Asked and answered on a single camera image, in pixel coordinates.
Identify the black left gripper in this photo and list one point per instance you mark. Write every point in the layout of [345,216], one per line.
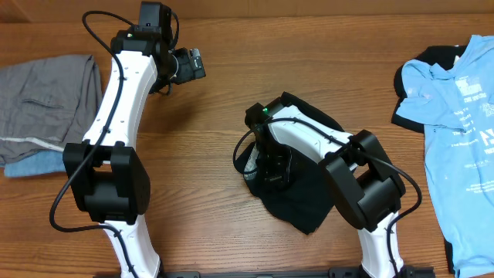
[187,72]

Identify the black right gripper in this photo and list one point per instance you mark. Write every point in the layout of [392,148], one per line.
[272,176]

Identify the black shorts with mesh lining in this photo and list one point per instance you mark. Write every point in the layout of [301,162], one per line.
[306,203]

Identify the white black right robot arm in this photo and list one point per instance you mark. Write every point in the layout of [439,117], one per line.
[364,185]

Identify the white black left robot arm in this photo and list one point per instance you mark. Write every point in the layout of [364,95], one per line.
[105,174]

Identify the folded grey shorts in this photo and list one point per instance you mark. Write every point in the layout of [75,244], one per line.
[47,103]

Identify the folded blue cloth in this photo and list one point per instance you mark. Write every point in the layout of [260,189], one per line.
[43,162]

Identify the light blue t-shirt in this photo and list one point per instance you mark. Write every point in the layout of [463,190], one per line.
[456,108]

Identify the black garment under blue shirt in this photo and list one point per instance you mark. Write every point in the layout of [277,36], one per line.
[443,56]

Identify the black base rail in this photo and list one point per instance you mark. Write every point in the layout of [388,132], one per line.
[270,274]

